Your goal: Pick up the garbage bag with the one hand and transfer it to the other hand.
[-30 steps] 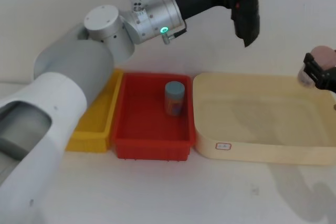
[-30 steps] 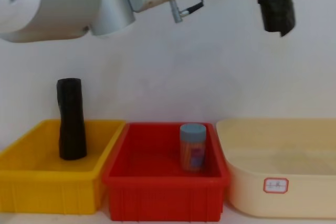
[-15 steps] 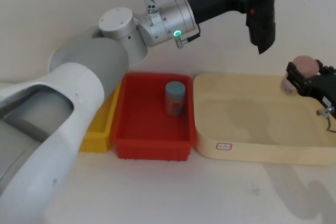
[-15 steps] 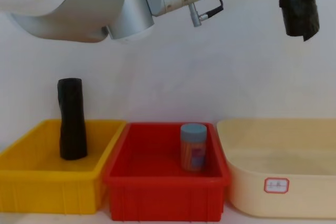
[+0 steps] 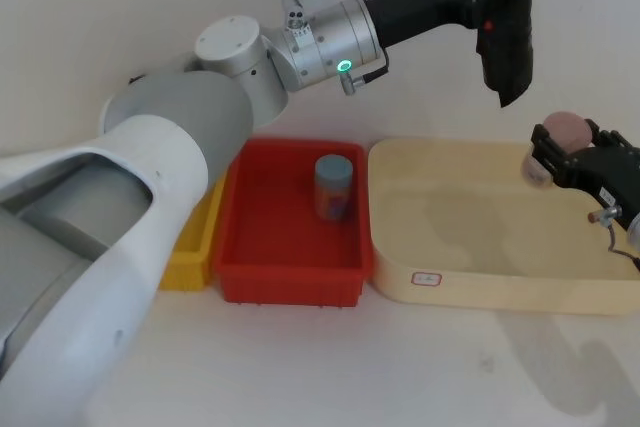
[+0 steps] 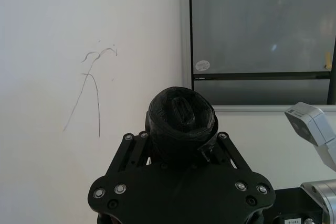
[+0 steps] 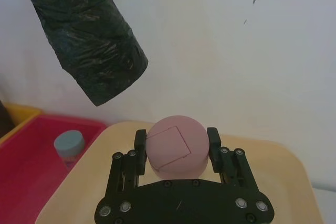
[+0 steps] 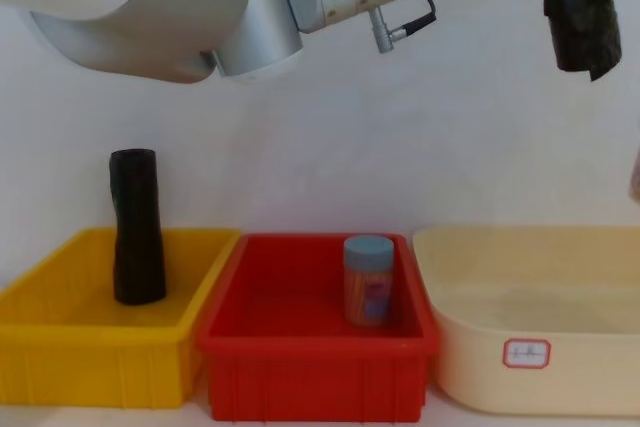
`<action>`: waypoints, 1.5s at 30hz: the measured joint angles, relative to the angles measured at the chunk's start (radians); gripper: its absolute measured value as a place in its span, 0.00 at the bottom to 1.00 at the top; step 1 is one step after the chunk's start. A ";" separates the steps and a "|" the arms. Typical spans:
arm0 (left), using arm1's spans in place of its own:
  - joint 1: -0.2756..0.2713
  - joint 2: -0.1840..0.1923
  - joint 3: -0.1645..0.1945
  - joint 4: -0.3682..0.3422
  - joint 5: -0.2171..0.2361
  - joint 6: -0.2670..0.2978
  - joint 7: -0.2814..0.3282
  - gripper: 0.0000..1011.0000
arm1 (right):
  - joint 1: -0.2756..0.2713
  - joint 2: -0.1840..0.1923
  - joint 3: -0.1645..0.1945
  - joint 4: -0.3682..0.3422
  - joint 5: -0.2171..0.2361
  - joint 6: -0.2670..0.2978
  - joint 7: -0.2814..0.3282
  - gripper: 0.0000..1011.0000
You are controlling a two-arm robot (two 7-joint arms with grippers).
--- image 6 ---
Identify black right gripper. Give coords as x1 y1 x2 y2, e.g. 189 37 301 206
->
272 186 329 224

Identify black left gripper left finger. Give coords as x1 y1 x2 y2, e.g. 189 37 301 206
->
104 86 182 177

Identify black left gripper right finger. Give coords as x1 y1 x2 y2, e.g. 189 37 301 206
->
181 87 253 175

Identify oval white sticker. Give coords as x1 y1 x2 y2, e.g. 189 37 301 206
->
195 60 211 71

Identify grey framed glass window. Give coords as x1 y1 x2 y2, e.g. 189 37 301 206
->
179 0 336 112

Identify yellow tape strip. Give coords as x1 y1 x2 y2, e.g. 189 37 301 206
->
323 51 332 70

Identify dark vertical post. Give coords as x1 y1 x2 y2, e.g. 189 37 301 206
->
326 58 336 105

